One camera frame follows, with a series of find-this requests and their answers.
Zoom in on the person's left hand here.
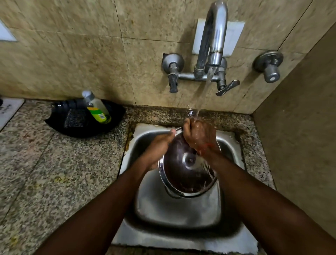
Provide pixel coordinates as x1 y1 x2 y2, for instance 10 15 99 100
141 128 177 171

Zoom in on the person's right hand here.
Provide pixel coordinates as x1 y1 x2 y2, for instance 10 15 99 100
183 118 217 156

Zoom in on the steel pot lid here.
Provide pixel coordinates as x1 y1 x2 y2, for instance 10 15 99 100
158 127 222 198

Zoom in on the person's right forearm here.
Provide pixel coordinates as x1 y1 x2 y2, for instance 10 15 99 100
201 147 336 255

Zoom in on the person's left forearm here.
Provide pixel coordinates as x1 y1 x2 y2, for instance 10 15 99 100
34 155 153 255

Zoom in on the stainless steel sink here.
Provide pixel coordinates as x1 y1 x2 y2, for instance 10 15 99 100
111 123 260 254

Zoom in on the dish soap bottle green label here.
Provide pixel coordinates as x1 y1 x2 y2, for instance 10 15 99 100
82 91 112 124

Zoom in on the black plastic tray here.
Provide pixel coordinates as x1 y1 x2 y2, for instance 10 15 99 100
44 98 126 139

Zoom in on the white appliance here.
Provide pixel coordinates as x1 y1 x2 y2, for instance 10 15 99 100
0 98 25 131

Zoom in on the chrome wall faucet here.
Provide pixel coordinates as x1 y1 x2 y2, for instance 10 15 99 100
162 0 240 97

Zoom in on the chrome wall valve knob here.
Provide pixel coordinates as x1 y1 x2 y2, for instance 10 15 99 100
253 50 284 84

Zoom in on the white wall switch plate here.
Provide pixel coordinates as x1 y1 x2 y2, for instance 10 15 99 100
0 20 17 42

